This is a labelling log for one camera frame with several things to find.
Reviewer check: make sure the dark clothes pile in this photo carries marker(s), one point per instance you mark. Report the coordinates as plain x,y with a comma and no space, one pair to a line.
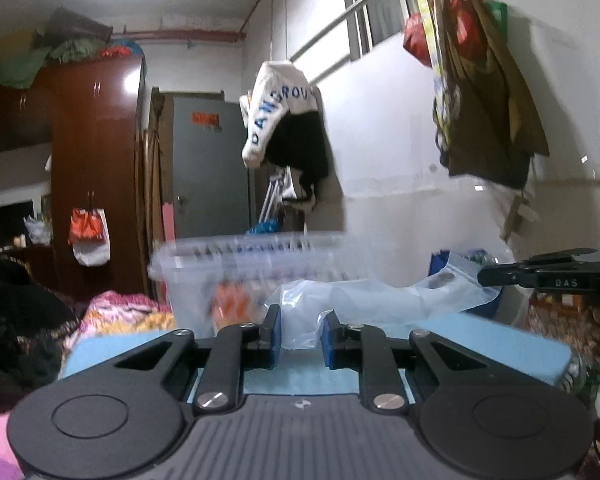
20,320

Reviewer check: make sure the grey door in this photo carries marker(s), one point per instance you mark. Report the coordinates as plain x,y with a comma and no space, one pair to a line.
205,185

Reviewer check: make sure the blue plastic bag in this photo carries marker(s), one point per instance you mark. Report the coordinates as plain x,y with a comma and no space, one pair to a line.
262,226

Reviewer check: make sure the black television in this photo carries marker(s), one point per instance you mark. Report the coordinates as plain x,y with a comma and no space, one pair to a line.
10,210

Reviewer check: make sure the orange pill bottle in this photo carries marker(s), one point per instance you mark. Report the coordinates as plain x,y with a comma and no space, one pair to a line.
230,302

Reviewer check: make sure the brown wooden wardrobe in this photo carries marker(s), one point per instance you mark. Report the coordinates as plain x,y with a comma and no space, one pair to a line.
95,160

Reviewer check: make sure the wooden planks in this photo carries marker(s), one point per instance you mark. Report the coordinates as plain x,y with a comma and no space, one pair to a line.
151,175

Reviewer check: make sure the orange white hanging bag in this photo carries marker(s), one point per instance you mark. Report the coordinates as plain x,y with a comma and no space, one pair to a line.
87,235

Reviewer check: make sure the green cloth bundle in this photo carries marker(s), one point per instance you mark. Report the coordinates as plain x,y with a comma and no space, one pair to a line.
25,67

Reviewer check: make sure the clear plastic storage bin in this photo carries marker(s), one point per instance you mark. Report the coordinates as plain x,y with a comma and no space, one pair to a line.
195,280

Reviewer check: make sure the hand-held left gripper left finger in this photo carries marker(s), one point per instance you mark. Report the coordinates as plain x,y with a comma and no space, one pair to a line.
275,335

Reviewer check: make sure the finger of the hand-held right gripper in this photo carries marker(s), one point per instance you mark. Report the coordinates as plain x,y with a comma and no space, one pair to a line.
565,255
505,275

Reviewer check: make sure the pink floral blanket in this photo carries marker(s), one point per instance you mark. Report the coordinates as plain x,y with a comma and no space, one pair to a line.
120,315

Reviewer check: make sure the hanging bags and clothes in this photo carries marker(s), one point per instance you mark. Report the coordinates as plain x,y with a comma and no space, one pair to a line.
485,135

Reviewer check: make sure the white folding rack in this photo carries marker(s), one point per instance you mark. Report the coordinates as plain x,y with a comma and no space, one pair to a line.
272,200

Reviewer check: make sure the red door sign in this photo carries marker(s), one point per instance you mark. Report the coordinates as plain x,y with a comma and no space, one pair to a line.
205,118

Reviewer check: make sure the clear plastic bag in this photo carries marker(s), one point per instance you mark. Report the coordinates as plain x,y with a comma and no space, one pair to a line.
380,305

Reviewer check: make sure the red ceiling pipe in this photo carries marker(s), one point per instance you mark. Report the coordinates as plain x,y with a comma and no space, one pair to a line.
180,36

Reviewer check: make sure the white black hanging garment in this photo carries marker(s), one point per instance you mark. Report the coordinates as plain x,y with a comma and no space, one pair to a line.
275,95

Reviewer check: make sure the barred window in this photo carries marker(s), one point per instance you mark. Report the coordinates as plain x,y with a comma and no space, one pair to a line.
380,5

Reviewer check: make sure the red hanging bag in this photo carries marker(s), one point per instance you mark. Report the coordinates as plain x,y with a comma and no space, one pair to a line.
420,40

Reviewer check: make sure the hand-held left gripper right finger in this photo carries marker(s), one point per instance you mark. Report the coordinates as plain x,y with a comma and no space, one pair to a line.
327,340

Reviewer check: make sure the white plastic bag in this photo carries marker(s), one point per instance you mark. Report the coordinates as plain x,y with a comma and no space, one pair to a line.
37,230

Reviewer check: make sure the pink board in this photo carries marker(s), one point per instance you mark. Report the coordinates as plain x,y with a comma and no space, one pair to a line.
168,222

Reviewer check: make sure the colourful patterned blanket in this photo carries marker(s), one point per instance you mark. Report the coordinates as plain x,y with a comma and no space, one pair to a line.
555,315

